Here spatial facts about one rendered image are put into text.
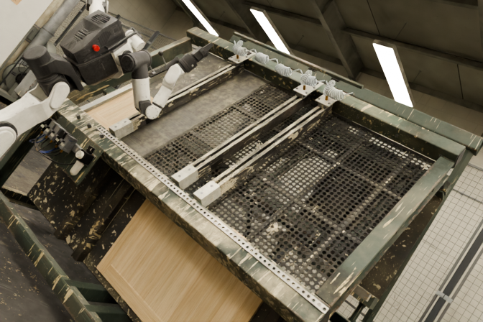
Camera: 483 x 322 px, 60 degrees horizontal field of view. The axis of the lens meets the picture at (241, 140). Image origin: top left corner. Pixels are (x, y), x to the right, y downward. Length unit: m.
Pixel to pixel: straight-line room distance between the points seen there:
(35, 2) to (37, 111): 4.09
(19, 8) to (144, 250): 4.49
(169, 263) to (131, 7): 10.10
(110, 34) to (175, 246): 1.15
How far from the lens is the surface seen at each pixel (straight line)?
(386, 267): 2.68
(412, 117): 3.04
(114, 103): 2.88
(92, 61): 2.31
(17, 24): 6.32
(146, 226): 2.42
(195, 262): 2.21
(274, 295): 1.75
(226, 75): 2.96
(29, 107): 2.32
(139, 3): 12.02
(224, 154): 2.29
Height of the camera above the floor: 1.06
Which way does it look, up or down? 6 degrees up
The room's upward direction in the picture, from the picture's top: 35 degrees clockwise
